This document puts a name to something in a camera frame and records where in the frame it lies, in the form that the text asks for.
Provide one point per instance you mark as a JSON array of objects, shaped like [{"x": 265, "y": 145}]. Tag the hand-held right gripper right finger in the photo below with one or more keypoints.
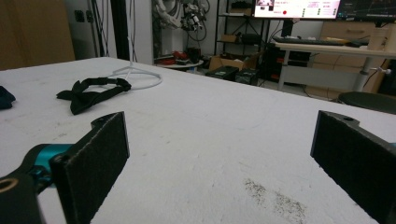
[{"x": 355, "y": 161}]

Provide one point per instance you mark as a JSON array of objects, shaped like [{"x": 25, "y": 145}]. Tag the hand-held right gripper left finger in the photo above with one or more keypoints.
[{"x": 93, "y": 161}]

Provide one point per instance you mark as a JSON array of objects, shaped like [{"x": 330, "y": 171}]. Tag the black bow tie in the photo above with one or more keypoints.
[{"x": 81, "y": 101}]

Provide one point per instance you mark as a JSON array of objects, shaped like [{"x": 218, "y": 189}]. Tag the black round stool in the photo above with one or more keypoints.
[{"x": 367, "y": 101}]

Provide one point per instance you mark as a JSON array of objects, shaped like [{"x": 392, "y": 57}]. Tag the dark blue cloth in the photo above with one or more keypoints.
[{"x": 4, "y": 98}]

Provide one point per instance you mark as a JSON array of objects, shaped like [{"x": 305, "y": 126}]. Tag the white foam mat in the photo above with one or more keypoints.
[{"x": 202, "y": 124}]

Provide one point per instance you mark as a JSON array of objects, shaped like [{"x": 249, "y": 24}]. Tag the light wooden box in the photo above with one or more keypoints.
[{"x": 378, "y": 39}]

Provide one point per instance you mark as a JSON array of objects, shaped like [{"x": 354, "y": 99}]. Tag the black computer case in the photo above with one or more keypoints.
[{"x": 271, "y": 62}]

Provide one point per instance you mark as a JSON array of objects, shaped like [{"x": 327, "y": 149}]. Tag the round white table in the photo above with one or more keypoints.
[{"x": 180, "y": 64}]

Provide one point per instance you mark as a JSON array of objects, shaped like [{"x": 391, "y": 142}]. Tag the black keyboard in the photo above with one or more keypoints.
[{"x": 305, "y": 41}]

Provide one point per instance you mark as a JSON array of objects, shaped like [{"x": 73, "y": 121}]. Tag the red item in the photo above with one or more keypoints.
[{"x": 179, "y": 56}]

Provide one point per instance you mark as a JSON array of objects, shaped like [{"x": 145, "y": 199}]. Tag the small box with green display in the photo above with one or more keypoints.
[
  {"x": 222, "y": 73},
  {"x": 247, "y": 76}
]

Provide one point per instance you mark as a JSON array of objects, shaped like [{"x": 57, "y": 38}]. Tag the brown wooden panel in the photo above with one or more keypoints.
[{"x": 34, "y": 31}]

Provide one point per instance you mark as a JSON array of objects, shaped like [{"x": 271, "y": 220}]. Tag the dark computer monitor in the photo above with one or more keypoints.
[{"x": 367, "y": 9}]

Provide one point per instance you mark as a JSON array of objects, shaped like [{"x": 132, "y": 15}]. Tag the open cardboard box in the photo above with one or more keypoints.
[{"x": 224, "y": 63}]

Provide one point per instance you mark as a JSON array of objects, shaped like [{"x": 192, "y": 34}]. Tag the bright computer monitor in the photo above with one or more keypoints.
[{"x": 295, "y": 9}]

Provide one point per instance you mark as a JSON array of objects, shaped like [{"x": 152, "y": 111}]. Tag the black metal shelf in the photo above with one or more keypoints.
[{"x": 217, "y": 31}]

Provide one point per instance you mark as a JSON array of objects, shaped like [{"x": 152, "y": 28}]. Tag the black vertical post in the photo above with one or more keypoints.
[{"x": 120, "y": 28}]

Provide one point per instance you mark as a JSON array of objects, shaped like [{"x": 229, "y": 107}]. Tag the black wall socket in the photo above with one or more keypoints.
[
  {"x": 79, "y": 15},
  {"x": 89, "y": 15}
]

